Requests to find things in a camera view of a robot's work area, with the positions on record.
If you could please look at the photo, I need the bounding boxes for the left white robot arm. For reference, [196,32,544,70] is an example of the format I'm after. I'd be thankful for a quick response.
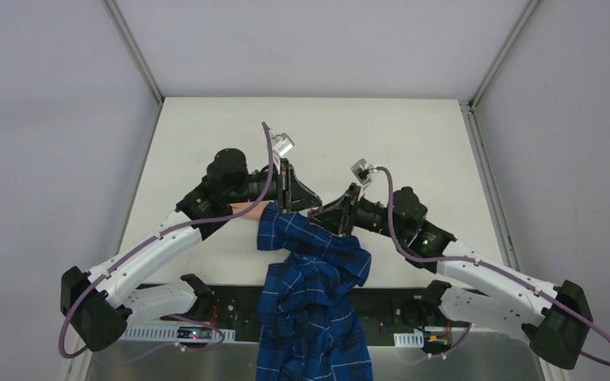
[58,148,322,352]

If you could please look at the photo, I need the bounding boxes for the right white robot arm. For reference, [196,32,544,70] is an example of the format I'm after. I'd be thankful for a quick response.
[307,184,593,370]

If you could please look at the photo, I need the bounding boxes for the mannequin hand with painted nails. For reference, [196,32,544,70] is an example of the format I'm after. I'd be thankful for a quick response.
[231,201,268,221]

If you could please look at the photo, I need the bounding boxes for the blue plaid shirt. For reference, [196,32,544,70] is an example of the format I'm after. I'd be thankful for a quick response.
[255,202,373,380]

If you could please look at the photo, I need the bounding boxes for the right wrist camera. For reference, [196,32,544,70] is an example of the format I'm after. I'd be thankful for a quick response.
[350,158,374,187]

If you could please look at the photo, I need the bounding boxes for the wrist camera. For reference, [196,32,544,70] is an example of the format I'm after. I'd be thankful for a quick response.
[350,158,374,187]
[271,133,295,159]

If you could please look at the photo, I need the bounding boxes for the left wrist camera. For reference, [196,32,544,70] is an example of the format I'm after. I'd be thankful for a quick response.
[271,133,295,159]

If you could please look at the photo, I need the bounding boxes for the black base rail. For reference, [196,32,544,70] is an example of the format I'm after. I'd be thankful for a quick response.
[164,283,467,353]

